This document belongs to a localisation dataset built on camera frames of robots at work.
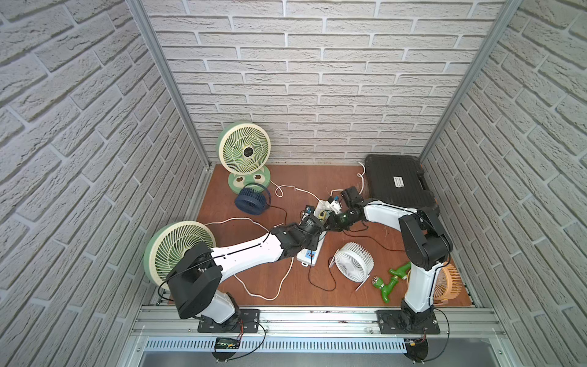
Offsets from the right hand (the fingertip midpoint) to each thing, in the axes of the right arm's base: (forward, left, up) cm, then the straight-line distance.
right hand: (325, 228), depth 93 cm
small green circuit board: (-37, +37, -4) cm, 52 cm away
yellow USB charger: (+4, +1, +5) cm, 6 cm away
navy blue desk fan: (+10, +31, +9) cm, 34 cm away
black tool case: (+21, -37, +5) cm, 42 cm away
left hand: (-3, +7, +7) cm, 11 cm away
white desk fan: (-18, -7, +9) cm, 22 cm away
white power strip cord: (+29, -21, 0) cm, 35 cm away
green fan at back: (+27, +32, +23) cm, 48 cm away
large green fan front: (-12, +54, +17) cm, 58 cm away
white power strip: (-12, +8, 0) cm, 14 cm away
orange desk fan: (-28, -35, +8) cm, 46 cm away
